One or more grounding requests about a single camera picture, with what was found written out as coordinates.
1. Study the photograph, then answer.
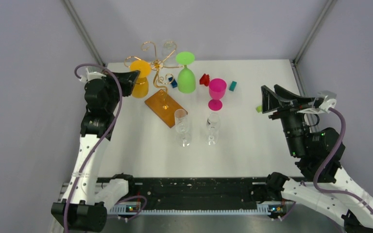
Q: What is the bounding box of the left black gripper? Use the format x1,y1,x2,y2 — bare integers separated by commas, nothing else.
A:
102,70,140,112

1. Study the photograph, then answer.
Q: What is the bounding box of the gold wire wine glass rack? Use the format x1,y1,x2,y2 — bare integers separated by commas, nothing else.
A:
124,41,182,128

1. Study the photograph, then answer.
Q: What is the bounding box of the dark blue block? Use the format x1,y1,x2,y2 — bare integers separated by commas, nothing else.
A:
168,76,178,88

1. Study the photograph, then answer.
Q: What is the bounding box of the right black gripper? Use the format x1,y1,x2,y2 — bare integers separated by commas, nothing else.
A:
261,84,315,156

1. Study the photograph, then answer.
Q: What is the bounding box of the clear short wine glass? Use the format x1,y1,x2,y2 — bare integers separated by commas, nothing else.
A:
161,40,177,62

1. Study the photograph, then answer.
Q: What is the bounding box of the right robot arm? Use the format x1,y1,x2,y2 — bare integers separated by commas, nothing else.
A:
261,85,373,233

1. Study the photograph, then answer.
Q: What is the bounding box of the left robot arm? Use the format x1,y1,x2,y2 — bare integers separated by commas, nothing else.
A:
51,70,140,233

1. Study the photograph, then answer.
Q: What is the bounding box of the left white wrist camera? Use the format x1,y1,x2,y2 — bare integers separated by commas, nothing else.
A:
79,67,107,83

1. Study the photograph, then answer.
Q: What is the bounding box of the green plastic goblet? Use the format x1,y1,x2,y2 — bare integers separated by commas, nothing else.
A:
176,51,196,94

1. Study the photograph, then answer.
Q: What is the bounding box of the orange plastic goblet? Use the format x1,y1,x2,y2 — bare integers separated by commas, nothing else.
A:
130,60,152,99

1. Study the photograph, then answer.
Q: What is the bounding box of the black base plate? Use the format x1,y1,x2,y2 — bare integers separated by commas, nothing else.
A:
96,177,298,212

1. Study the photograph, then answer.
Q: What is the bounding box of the clear tall flute glass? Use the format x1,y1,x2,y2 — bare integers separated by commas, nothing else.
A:
174,109,192,147

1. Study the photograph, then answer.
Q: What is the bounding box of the red block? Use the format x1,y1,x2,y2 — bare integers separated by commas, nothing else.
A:
199,73,210,86

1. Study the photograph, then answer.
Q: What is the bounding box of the clear stemmed wine glass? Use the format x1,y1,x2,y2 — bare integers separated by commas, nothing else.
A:
205,113,220,145

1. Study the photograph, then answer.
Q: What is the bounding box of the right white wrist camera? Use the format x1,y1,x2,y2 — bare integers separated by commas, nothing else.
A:
297,90,337,114

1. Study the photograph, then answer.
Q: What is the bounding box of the pink plastic goblet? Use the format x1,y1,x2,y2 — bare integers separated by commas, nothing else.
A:
208,78,227,111

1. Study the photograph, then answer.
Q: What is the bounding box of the lime green block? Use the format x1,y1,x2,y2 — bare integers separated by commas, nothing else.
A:
256,105,262,113

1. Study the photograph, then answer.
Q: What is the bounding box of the teal block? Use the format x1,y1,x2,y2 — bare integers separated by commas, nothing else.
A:
229,81,237,92

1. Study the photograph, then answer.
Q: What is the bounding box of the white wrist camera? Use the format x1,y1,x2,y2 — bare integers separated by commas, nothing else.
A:
79,67,107,83
297,90,337,114

